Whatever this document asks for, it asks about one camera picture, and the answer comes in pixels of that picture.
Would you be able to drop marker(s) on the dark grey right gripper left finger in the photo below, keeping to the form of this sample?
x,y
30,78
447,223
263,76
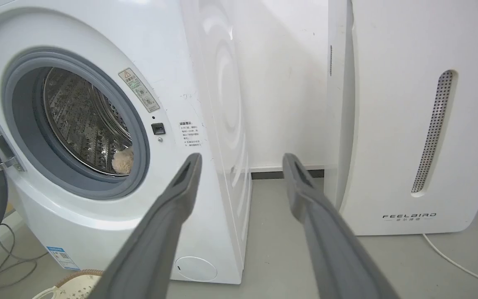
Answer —
x,y
156,245

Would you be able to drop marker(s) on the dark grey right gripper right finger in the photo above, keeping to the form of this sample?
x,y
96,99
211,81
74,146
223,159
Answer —
x,y
334,249

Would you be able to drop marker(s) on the beige plush toy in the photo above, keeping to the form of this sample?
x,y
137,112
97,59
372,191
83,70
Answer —
x,y
123,161

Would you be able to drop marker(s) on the woven laundry basket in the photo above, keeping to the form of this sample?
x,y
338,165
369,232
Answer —
x,y
73,285

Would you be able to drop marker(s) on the white front-load washing machine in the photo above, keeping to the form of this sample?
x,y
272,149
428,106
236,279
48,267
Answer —
x,y
110,124

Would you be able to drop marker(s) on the white Feelbird air purifier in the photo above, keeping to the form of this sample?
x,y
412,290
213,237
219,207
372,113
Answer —
x,y
413,116

